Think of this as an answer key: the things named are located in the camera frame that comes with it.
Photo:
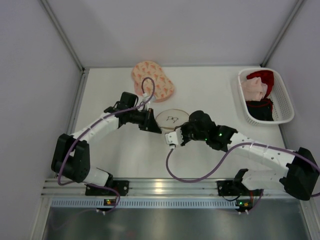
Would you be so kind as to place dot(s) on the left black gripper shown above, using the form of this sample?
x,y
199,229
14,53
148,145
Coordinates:
x,y
148,120

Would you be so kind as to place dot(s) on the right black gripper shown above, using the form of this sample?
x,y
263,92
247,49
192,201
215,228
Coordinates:
x,y
186,132

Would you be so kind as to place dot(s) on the white round mesh laundry bag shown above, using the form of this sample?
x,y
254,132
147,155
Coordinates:
x,y
168,119

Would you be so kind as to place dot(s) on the black garment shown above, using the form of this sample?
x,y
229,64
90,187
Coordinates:
x,y
261,110

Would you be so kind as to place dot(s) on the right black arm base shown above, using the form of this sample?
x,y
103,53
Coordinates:
x,y
230,188

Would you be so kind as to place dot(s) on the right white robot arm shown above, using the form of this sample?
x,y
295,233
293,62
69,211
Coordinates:
x,y
294,172

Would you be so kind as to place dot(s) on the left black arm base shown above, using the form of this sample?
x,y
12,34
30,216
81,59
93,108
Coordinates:
x,y
120,186

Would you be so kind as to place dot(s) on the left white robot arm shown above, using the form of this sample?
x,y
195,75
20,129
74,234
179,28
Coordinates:
x,y
72,158

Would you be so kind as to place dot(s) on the white plastic laundry basket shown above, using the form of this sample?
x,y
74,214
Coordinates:
x,y
283,111

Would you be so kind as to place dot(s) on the pink garment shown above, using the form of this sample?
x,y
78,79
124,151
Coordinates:
x,y
254,89

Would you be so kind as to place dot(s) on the red garment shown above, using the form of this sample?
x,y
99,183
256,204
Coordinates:
x,y
267,77

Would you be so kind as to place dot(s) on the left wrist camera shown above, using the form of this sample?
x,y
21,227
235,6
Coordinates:
x,y
147,100

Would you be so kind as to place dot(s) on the aluminium mounting rail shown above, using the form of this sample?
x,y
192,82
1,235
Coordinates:
x,y
142,188

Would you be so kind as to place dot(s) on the white slotted cable duct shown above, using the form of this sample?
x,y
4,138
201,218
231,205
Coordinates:
x,y
152,203

